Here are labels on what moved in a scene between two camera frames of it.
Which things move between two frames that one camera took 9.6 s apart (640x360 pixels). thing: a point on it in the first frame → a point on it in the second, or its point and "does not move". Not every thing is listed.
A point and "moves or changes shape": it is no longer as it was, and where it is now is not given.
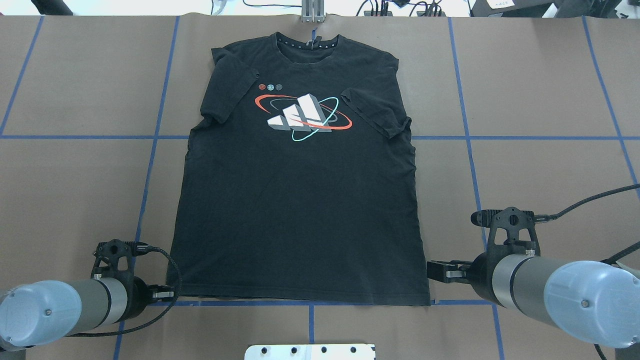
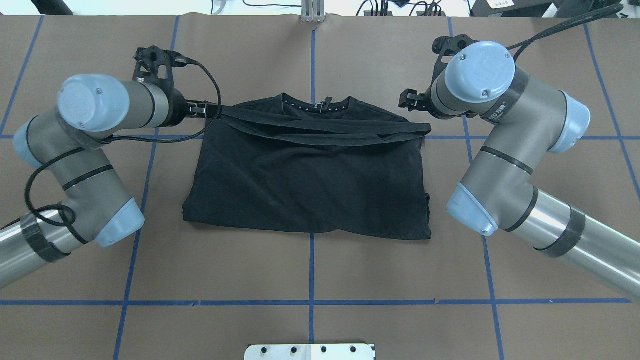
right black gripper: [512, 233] → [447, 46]
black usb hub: [419, 13] does not move
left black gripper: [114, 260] → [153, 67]
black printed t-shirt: [299, 183] moves or changes shape
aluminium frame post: [313, 11] does not move
